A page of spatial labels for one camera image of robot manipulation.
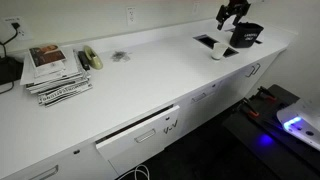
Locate white paper cup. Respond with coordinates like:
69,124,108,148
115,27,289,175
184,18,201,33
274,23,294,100
210,42,229,61

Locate black robot cart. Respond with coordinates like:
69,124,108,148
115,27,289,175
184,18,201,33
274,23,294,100
221,83,320,180

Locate black basket with white label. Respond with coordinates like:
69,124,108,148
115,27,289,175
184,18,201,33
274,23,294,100
228,21,265,49

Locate white cable on floor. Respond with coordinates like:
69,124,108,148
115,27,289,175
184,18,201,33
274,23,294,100
116,164,151,180

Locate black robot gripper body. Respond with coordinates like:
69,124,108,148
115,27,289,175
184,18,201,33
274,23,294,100
227,0,252,15

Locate black power plug cable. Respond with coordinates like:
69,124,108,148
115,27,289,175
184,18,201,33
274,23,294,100
0,22,21,58

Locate magazine with brown cover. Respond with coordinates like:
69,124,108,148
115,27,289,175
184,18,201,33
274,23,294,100
28,43,67,79

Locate olive green tape dispenser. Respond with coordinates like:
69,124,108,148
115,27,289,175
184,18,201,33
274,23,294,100
82,45,104,71

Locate silver open drawer handle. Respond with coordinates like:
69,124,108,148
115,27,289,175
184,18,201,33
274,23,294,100
134,128,157,144

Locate silver recessed drawer handle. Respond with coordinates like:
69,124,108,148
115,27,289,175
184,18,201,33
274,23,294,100
27,164,60,180
191,92,208,103

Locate small white wall plate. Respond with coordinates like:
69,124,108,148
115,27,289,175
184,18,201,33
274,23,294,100
191,2,201,15

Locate white outlet with plug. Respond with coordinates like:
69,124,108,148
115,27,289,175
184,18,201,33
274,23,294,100
1,15,33,42

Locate white wall outlet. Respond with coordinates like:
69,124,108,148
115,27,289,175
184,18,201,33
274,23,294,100
125,6,138,26

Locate white open drawer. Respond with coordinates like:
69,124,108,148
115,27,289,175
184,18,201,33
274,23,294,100
95,104,181,176

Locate stack of magazines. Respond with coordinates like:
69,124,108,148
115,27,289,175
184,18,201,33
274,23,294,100
20,49,82,87

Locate silver cabinet door handle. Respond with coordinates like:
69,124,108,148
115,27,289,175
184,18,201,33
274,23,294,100
252,62,262,76
245,64,256,79

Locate black clamp with orange handle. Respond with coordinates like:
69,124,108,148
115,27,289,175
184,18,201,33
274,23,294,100
240,97,261,118
257,85,278,103

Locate black device at left edge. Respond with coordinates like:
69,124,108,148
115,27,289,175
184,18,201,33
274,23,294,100
0,55,25,95

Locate middle magazines in stack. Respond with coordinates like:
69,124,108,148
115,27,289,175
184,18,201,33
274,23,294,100
25,71,92,95

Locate black stapler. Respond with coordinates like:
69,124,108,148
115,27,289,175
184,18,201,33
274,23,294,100
77,50,91,72

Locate magazine with bold black lettering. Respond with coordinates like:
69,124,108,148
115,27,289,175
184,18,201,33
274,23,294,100
37,81,94,108

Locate pile of paper clips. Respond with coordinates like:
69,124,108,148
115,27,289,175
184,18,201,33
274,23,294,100
110,50,132,63

